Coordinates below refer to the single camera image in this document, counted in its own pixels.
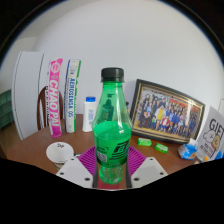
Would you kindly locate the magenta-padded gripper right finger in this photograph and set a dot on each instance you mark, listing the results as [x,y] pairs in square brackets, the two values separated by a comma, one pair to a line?
[150,170]

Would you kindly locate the framed group photo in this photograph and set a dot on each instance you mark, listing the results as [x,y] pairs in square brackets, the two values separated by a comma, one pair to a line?
[166,113]

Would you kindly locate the white and green shuttlecock tube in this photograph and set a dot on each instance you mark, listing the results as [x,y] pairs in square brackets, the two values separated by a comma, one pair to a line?
[71,96]

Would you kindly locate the green plastic drink bottle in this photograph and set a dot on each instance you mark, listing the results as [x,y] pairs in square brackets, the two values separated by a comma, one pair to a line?
[111,140]

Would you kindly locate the white bottle with blue cap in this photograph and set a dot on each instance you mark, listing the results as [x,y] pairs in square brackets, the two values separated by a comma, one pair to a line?
[89,115]

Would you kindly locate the white patterned ceramic cup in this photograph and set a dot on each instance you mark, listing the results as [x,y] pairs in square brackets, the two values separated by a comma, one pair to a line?
[60,151]

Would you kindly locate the flat round red coaster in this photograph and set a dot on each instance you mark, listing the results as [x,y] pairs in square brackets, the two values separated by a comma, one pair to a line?
[111,186]

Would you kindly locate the brown wooden chair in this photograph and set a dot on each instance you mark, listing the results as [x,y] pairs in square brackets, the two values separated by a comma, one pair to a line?
[41,106]

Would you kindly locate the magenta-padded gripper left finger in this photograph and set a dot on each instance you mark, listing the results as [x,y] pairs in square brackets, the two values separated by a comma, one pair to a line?
[74,170]

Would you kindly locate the white paper gift bag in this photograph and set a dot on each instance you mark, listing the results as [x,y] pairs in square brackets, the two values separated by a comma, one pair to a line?
[211,133]

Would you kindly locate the pink shuttlecock tube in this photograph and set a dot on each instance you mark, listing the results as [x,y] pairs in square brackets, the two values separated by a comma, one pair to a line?
[55,100]

